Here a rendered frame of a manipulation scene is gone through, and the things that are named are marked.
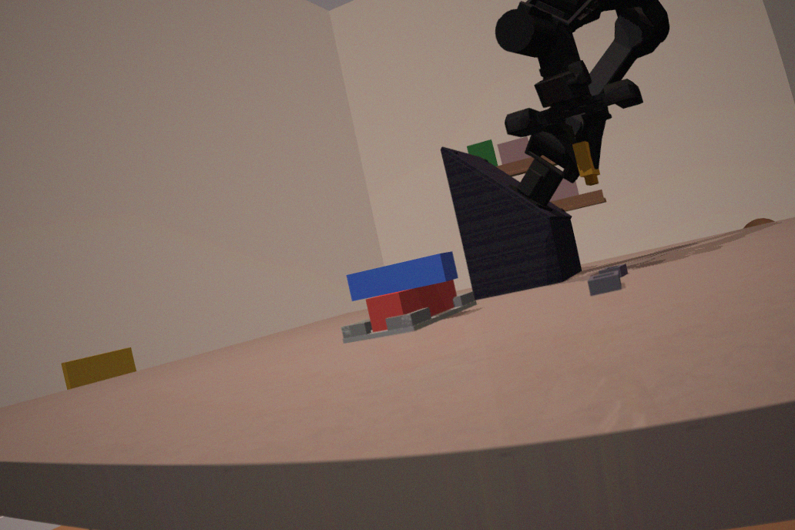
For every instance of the blue wide bar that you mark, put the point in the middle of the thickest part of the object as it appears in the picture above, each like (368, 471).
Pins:
(406, 275)

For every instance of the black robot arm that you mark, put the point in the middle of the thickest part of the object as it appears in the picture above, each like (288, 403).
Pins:
(543, 29)

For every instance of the orange rectangular block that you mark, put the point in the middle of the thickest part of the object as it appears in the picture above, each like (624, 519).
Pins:
(585, 163)

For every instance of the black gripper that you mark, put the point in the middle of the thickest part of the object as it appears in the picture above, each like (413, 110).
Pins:
(529, 121)

